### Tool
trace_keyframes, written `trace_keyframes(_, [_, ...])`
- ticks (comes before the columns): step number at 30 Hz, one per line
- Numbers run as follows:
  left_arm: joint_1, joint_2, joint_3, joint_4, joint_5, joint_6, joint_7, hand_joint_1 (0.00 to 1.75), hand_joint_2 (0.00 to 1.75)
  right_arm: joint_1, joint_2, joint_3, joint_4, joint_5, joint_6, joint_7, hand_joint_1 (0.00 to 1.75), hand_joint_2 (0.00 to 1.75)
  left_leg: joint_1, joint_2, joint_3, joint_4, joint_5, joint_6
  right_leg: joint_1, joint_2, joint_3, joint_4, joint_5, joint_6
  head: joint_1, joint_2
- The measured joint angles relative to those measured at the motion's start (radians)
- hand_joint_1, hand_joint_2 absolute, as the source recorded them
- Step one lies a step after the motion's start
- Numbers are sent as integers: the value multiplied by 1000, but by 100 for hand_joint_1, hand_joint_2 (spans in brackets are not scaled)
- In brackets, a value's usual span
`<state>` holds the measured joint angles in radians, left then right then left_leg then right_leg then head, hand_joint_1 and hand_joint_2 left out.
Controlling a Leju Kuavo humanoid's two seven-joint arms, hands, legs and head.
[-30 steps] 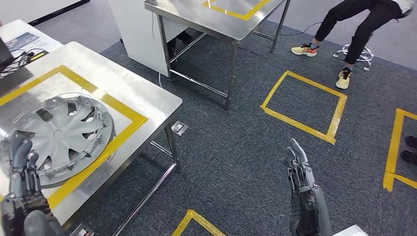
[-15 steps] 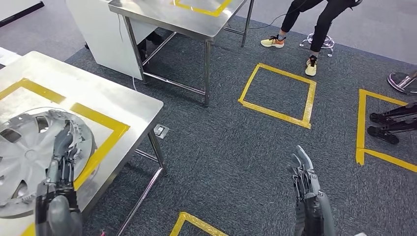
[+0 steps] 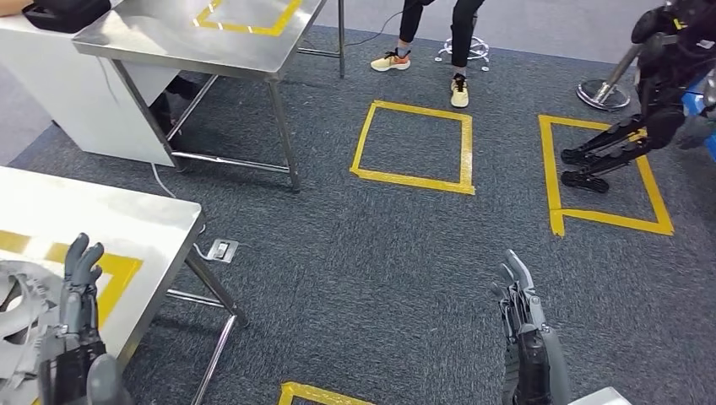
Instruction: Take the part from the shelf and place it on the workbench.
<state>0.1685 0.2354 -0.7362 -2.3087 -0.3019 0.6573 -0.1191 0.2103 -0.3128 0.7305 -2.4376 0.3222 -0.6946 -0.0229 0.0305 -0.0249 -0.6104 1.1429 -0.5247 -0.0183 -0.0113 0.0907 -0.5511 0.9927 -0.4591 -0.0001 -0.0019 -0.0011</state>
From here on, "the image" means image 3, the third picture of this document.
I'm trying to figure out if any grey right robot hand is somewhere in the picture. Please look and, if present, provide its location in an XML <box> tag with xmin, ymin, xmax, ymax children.
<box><xmin>491</xmin><ymin>250</ymin><xmax>572</xmax><ymax>405</ymax></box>

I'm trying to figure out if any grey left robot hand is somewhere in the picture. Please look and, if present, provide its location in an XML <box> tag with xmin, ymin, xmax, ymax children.
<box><xmin>37</xmin><ymin>233</ymin><xmax>135</xmax><ymax>405</ymax></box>

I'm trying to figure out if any grey plastic wheel hubcap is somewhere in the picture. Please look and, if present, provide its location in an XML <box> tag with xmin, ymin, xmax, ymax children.
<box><xmin>0</xmin><ymin>259</ymin><xmax>65</xmax><ymax>405</ymax></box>

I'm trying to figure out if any yellow workbench tape outline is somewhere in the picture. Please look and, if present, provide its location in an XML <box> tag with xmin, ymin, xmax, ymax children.
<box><xmin>0</xmin><ymin>229</ymin><xmax>144</xmax><ymax>405</ymax></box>

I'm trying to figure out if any steel workbench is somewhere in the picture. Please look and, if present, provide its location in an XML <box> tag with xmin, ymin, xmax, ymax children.
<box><xmin>0</xmin><ymin>165</ymin><xmax>250</xmax><ymax>405</ymax></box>

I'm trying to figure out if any floor socket box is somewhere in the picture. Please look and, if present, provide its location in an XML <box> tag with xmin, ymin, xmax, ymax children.
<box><xmin>207</xmin><ymin>238</ymin><xmax>241</xmax><ymax>264</ymax></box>

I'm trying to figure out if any yellow floor tape marking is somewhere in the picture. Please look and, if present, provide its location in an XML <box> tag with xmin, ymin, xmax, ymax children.
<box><xmin>538</xmin><ymin>114</ymin><xmax>675</xmax><ymax>238</ymax></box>
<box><xmin>350</xmin><ymin>100</ymin><xmax>476</xmax><ymax>196</ymax></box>
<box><xmin>278</xmin><ymin>381</ymin><xmax>376</xmax><ymax>405</ymax></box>

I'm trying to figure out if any white desk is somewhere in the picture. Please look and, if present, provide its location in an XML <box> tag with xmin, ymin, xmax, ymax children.
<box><xmin>0</xmin><ymin>0</ymin><xmax>180</xmax><ymax>168</ymax></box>

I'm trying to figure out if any chrome stand with round base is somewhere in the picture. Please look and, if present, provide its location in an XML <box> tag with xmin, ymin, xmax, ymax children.
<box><xmin>576</xmin><ymin>43</ymin><xmax>644</xmax><ymax>111</ymax></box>

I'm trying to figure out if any chrome stool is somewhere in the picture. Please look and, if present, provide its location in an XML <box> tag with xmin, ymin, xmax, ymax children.
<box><xmin>435</xmin><ymin>13</ymin><xmax>491</xmax><ymax>73</ymax></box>

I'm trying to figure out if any black humanoid robot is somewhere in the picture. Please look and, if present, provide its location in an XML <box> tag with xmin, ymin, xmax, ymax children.
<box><xmin>561</xmin><ymin>0</ymin><xmax>716</xmax><ymax>195</ymax></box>

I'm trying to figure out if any steel table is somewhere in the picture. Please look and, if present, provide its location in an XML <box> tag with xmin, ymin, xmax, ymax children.
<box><xmin>73</xmin><ymin>0</ymin><xmax>348</xmax><ymax>194</ymax></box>

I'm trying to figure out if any black bag with yellow label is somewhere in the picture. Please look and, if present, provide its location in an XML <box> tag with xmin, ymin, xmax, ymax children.
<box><xmin>22</xmin><ymin>0</ymin><xmax>111</xmax><ymax>34</ymax></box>

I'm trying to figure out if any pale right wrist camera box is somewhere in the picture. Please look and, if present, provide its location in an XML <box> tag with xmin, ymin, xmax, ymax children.
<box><xmin>569</xmin><ymin>386</ymin><xmax>633</xmax><ymax>405</ymax></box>

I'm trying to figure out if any white floor cable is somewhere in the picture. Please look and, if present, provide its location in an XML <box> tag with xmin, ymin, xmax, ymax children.
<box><xmin>149</xmin><ymin>162</ymin><xmax>211</xmax><ymax>262</ymax></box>

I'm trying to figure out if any blue metal frame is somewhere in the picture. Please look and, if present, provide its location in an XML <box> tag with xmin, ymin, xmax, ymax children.
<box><xmin>681</xmin><ymin>73</ymin><xmax>716</xmax><ymax>163</ymax></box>

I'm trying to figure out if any black floor cable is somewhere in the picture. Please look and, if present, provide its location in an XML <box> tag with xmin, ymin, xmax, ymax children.
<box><xmin>301</xmin><ymin>8</ymin><xmax>404</xmax><ymax>49</ymax></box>

